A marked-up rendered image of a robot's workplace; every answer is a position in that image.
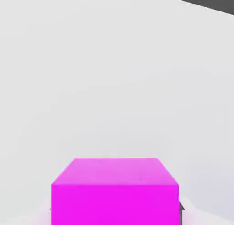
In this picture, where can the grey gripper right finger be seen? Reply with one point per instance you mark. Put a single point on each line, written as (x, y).
(190, 216)

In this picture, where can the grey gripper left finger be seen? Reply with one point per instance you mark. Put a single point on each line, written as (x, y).
(43, 218)

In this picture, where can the small magenta cube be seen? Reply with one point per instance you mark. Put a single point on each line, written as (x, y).
(115, 201)

